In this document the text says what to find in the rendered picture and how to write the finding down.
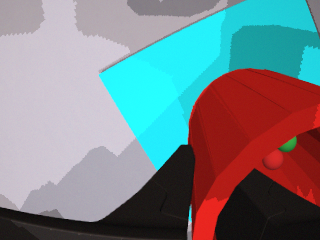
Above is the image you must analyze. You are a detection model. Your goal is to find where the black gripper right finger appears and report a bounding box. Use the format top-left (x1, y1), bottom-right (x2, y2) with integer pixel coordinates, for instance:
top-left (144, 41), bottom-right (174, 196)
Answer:
top-left (215, 168), bottom-right (320, 240)

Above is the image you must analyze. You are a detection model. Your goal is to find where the red ball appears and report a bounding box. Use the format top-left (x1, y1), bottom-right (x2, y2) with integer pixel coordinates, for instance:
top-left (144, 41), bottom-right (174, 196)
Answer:
top-left (262, 149), bottom-right (284, 170)

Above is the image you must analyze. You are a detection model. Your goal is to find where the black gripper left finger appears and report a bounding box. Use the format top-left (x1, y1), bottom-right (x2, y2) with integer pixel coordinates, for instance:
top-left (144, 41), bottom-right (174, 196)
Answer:
top-left (0, 144), bottom-right (195, 240)

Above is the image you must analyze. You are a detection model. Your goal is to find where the green marble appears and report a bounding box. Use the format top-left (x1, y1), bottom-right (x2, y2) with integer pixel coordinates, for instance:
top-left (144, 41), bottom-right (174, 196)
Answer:
top-left (278, 137), bottom-right (297, 152)

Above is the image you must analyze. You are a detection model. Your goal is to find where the red cup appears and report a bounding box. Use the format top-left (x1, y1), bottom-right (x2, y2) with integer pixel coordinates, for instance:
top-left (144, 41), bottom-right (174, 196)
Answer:
top-left (187, 68), bottom-right (320, 240)

